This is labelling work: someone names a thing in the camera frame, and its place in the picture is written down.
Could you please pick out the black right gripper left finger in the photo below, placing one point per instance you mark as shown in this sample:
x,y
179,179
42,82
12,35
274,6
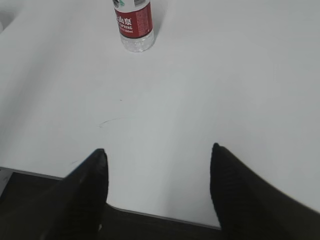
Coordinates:
x,y
71,210

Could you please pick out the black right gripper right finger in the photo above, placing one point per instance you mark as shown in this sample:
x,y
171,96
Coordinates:
x,y
249,208

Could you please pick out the clear red-label water bottle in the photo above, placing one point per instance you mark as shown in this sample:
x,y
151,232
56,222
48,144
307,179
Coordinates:
x,y
135,24

